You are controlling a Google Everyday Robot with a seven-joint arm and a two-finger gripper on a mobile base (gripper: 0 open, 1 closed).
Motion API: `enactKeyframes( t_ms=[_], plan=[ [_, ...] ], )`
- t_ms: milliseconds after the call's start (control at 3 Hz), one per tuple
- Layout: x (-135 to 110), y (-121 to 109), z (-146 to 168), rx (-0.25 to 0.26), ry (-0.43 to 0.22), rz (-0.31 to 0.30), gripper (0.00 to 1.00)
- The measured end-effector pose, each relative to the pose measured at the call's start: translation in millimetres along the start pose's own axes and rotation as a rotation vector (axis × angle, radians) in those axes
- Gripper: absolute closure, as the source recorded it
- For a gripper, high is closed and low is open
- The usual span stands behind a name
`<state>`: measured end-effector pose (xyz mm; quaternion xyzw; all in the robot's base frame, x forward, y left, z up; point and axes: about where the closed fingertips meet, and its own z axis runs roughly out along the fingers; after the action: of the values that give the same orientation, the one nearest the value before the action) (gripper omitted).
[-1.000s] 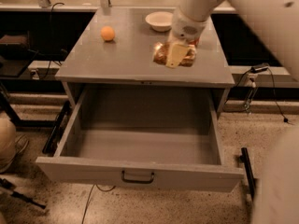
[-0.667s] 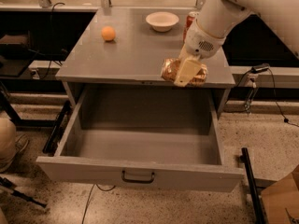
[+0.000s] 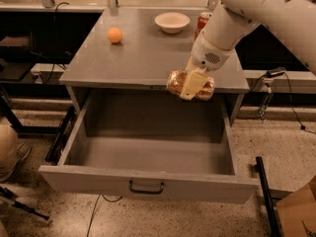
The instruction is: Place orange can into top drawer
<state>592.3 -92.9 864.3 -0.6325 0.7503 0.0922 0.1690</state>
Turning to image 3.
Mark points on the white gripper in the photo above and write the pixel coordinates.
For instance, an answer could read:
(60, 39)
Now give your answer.
(206, 53)

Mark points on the clear bag of snacks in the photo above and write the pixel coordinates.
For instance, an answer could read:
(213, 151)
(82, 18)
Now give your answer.
(176, 80)

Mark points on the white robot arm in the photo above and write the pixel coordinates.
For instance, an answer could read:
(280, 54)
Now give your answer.
(292, 22)

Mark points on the red cola can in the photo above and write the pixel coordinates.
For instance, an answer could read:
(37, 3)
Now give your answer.
(201, 21)

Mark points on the grey cabinet with top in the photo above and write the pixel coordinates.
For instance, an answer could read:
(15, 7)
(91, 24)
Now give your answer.
(131, 76)

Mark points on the open grey top drawer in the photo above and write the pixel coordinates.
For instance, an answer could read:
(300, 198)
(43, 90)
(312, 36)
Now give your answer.
(194, 159)

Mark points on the white bowl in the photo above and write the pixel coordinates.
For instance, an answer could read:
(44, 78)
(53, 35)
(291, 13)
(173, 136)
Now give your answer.
(171, 22)

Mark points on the orange fruit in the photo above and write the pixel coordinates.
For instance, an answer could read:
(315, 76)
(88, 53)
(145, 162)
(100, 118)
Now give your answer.
(115, 35)

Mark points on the cardboard box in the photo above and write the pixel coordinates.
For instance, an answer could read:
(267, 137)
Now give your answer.
(297, 212)

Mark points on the black bar on floor right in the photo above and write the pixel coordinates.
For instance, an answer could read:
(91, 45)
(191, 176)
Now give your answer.
(260, 169)

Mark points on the person's knee in beige trousers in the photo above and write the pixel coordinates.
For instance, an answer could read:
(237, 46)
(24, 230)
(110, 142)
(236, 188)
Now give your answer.
(12, 153)

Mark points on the black tool on floor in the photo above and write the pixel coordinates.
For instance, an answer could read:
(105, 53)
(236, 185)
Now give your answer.
(9, 197)

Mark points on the black power adapter with cable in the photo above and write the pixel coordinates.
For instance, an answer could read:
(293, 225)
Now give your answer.
(267, 80)

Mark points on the black drawer handle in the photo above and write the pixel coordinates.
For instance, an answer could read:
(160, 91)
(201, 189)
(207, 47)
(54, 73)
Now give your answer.
(146, 189)

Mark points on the black drawer rail left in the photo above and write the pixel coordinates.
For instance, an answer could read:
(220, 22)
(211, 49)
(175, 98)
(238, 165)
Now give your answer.
(51, 154)

